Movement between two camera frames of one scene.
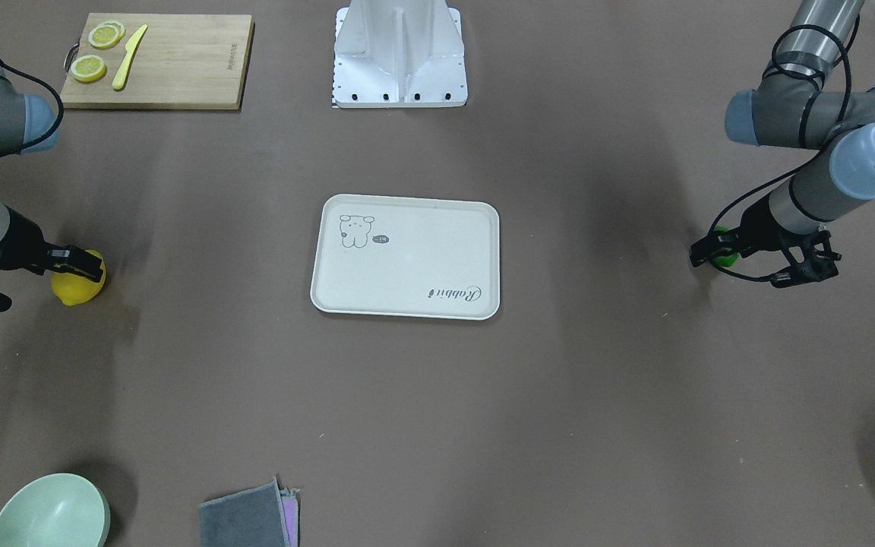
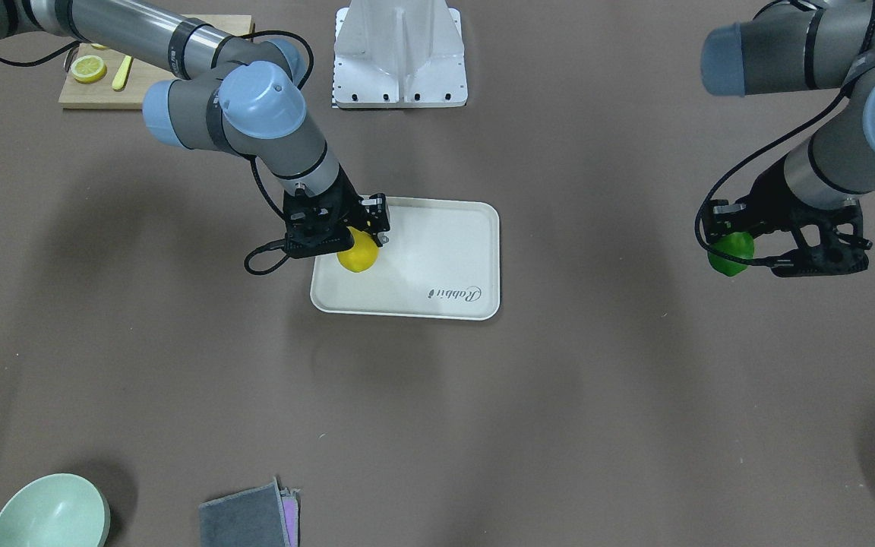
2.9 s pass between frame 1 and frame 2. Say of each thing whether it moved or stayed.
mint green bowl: stayed
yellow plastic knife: stayed
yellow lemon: moved
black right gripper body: moved
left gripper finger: moved
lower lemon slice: stayed
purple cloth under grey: stayed
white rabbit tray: stayed
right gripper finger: moved
